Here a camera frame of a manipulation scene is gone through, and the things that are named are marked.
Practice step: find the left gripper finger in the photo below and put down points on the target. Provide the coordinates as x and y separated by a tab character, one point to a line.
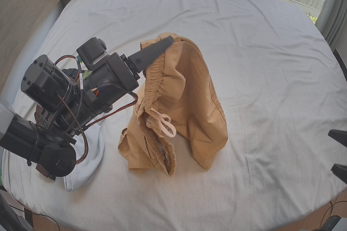
151	52

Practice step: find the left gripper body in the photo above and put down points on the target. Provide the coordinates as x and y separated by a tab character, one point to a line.
116	78

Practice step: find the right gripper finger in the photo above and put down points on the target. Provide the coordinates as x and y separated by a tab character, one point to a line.
340	136
341	171

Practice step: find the tan shorts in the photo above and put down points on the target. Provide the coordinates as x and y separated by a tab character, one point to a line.
189	89

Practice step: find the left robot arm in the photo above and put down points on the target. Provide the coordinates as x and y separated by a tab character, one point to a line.
40	81

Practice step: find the bed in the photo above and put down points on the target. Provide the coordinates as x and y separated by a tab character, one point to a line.
217	21

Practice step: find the pale blue garment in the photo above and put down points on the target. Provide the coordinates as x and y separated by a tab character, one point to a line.
89	165

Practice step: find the brown garment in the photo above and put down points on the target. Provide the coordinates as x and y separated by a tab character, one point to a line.
44	172

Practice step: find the grey-green curtain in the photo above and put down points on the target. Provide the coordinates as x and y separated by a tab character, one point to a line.
336	8

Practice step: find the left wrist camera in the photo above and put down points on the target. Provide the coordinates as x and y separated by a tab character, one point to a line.
92	51

